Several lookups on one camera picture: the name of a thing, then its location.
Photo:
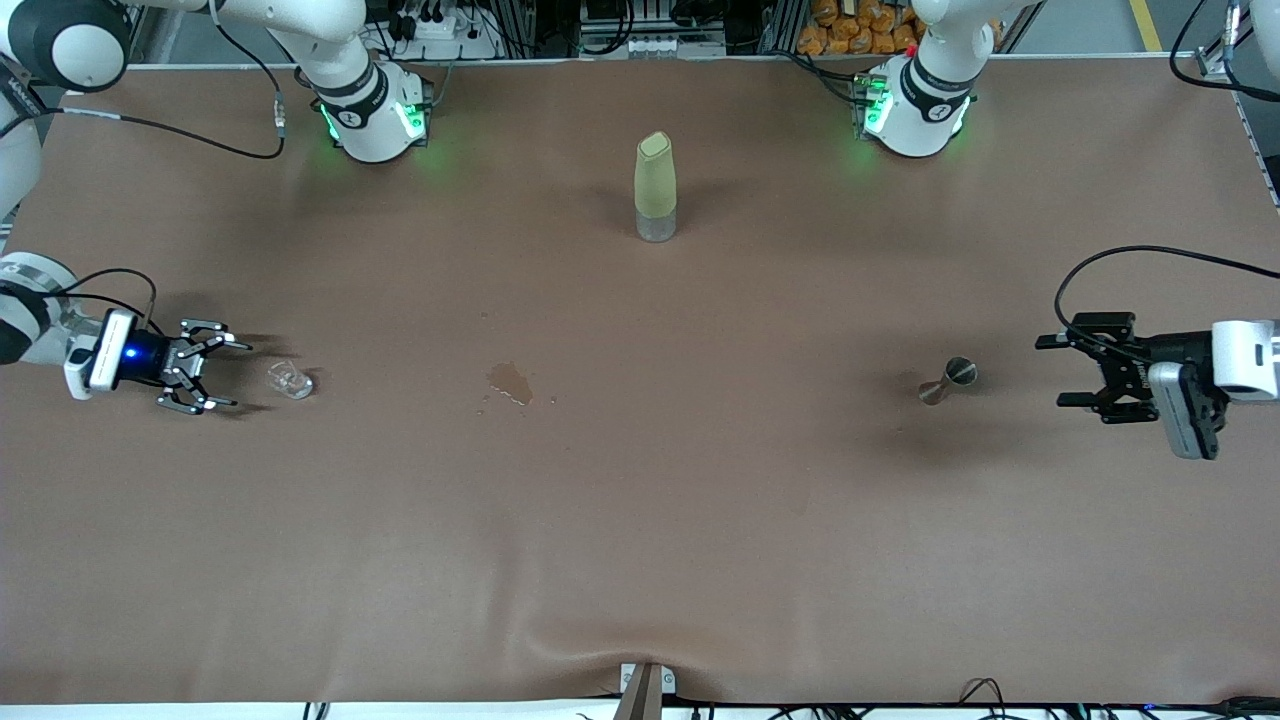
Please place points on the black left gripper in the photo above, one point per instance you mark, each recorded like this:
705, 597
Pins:
1168, 352

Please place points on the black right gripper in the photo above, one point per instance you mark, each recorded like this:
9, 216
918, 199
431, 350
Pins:
150, 358

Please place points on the clear glass measuring cup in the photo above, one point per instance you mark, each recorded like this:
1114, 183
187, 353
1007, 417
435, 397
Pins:
290, 380

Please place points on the steel double jigger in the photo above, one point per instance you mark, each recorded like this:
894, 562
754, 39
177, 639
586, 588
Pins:
960, 373

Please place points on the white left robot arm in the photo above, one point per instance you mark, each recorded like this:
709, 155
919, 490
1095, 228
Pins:
920, 110

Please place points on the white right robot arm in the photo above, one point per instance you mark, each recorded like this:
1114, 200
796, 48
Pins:
370, 120

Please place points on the olive sleeved shaker bottle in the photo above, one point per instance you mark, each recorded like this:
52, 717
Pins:
655, 180

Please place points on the brown liquid spill puddle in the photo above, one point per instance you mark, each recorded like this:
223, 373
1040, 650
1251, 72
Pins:
510, 385

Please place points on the white power strip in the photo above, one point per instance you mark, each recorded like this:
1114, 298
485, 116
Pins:
450, 40

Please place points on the orange snack bag pile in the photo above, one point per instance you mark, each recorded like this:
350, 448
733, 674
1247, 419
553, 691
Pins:
850, 35

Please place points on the brown table mat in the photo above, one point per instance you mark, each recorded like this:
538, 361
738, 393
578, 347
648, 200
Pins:
700, 500

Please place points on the white terminal block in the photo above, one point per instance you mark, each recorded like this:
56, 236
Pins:
650, 45

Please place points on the aluminium frame rail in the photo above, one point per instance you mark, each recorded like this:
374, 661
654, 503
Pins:
1215, 62

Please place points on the metal table clamp bracket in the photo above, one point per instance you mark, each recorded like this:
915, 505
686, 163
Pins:
647, 685

